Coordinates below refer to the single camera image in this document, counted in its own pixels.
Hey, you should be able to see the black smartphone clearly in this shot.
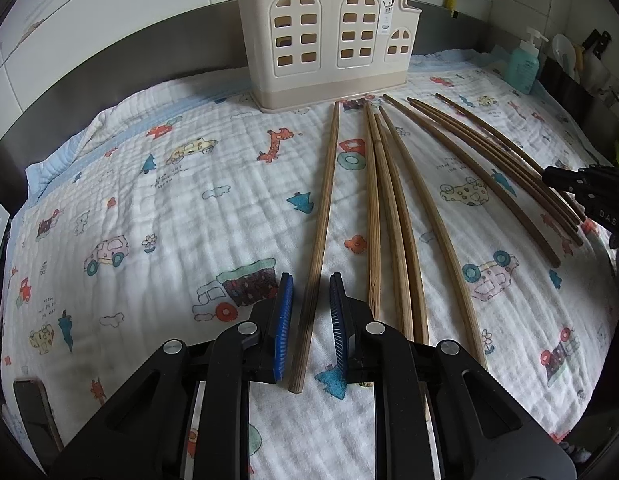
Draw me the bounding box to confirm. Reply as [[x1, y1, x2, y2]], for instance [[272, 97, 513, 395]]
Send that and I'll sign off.
[[13, 378, 64, 470]]

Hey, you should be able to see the beige plastic utensil holder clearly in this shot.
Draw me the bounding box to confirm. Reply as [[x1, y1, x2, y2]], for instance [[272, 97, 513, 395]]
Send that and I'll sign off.
[[238, 0, 422, 112]]

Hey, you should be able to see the black-handled knife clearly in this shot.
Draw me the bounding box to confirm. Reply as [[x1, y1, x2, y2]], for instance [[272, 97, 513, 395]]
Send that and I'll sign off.
[[583, 28, 612, 60]]

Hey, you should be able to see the printed white muslin cloth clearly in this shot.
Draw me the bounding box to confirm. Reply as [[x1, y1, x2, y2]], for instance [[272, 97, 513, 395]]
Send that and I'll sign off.
[[0, 48, 619, 480]]

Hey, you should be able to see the dark wooden chopstick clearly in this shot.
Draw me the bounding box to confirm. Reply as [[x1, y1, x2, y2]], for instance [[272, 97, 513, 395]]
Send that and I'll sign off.
[[411, 97, 583, 232], [435, 92, 586, 223], [406, 96, 585, 247], [382, 93, 562, 269]]

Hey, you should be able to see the light wooden chopstick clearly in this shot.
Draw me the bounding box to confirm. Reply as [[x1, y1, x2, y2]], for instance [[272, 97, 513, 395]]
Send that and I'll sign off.
[[373, 113, 430, 344], [379, 106, 488, 370], [288, 102, 341, 394], [367, 105, 413, 340], [364, 104, 381, 318]]

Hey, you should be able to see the teal soap dispenser bottle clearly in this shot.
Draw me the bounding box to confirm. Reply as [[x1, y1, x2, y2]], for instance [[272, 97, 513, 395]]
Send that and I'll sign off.
[[505, 27, 547, 94]]

